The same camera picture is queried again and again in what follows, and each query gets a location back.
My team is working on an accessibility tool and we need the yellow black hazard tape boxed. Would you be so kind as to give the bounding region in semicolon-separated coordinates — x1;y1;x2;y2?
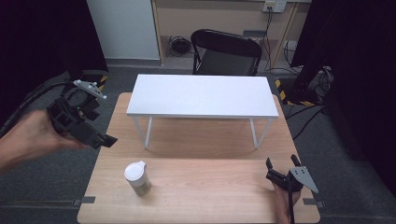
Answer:
274;78;316;107
98;75;109;92

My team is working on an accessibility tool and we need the black curtain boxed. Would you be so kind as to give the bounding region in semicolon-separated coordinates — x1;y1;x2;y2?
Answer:
290;0;396;197

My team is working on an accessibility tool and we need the black folding chair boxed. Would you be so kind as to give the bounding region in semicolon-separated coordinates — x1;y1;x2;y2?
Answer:
190;28;263;77

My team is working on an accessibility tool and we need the black wall cable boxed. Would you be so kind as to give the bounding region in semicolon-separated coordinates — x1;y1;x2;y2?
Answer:
262;7;302;76

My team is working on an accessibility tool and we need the white metal shelf stand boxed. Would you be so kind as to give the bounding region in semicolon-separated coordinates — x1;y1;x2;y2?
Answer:
125;74;280;150

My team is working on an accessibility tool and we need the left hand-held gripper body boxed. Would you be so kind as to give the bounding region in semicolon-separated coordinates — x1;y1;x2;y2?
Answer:
46;79;107;150

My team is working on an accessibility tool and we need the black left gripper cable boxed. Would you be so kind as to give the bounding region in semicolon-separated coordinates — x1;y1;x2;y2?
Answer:
0;81;70;138

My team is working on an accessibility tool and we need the person's right hand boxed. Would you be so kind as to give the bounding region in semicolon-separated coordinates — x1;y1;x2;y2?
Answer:
272;182;302;224

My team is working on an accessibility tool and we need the person's left hand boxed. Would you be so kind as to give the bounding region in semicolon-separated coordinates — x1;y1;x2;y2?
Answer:
17;108;92;164

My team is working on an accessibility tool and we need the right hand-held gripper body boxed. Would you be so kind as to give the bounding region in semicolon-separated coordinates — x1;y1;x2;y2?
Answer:
265;165;319;194

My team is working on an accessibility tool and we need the wooden frame post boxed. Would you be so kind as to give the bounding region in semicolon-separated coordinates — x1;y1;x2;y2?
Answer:
150;0;165;65

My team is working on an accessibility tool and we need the white panel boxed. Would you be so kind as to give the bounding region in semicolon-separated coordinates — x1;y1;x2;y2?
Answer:
86;0;161;61

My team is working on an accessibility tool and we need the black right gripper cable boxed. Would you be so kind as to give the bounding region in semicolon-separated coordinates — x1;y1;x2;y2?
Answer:
287;181;296;224

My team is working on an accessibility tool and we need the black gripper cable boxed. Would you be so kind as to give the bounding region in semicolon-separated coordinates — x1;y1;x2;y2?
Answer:
0;81;70;138
287;181;296;224

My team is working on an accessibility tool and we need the black table clamp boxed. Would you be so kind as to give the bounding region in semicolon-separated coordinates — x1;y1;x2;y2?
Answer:
73;196;96;207
303;197;325;209

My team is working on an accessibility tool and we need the black floor cable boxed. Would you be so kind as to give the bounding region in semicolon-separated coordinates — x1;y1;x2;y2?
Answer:
285;105;327;141

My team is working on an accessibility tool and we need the white wall outlet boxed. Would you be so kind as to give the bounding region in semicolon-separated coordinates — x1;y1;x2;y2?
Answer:
262;0;288;14

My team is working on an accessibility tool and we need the white lidded jar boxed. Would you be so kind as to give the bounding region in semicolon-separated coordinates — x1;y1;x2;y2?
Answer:
123;160;152;196

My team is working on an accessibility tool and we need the coiled black cable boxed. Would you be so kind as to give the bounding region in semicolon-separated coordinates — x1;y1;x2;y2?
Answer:
167;35;192;57

